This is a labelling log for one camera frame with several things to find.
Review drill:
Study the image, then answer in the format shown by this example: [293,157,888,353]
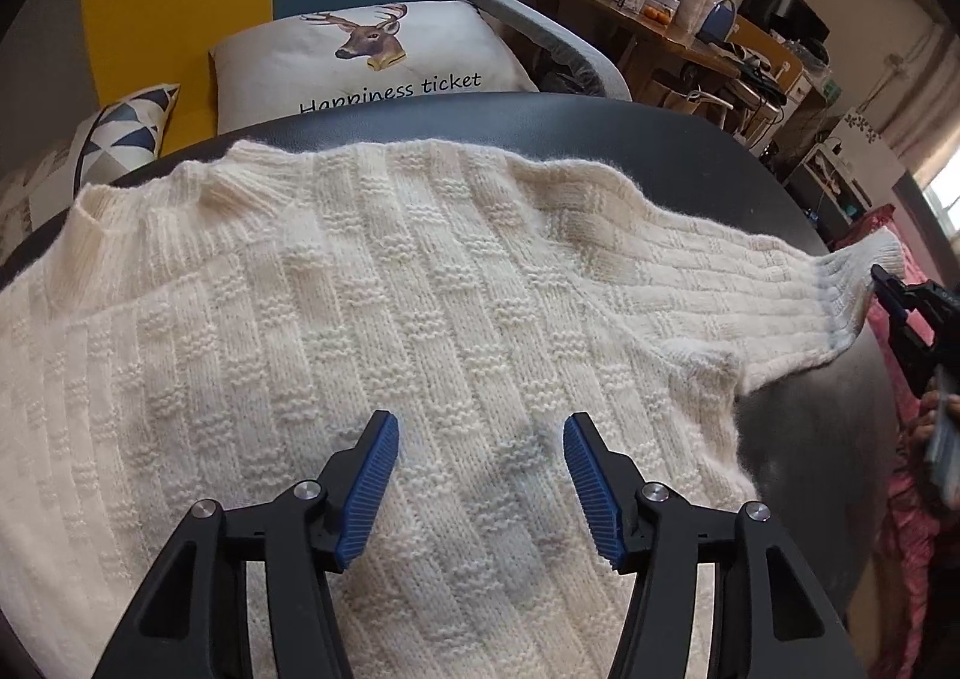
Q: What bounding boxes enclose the small side window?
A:
[919,161,960,238]

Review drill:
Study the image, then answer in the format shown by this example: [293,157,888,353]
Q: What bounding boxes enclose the person's right hand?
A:
[911,386,944,455]

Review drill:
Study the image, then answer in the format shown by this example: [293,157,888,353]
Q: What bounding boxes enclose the triangle pattern cushion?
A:
[0,83,181,241]

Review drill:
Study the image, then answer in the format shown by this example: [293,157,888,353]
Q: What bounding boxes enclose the white low shelf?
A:
[780,109,908,230]

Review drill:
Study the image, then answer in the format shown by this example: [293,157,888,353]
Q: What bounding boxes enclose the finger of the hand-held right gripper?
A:
[889,310,960,395]
[870,264,960,334]

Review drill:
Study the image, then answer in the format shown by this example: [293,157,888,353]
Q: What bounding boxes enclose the black television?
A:
[739,0,832,50]

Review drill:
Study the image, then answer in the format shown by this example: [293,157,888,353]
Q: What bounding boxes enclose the wooden television cabinet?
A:
[731,11,833,148]

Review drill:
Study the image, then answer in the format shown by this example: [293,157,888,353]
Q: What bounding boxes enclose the wooden desk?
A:
[529,0,743,125]

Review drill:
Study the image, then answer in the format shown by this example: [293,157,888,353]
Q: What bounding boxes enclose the pink ruffled bedding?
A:
[829,203,960,679]

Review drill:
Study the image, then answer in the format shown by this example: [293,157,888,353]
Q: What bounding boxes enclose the stool with bag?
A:
[694,0,788,148]

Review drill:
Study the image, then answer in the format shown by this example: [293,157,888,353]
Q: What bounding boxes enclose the deer print white cushion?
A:
[208,0,539,136]

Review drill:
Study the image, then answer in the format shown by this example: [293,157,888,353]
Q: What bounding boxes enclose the cream knit sweater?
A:
[0,137,908,679]

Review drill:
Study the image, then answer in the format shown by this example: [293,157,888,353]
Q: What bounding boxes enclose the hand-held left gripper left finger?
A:
[90,409,401,679]

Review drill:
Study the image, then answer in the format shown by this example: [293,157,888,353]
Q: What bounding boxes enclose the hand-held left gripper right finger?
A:
[562,411,863,679]

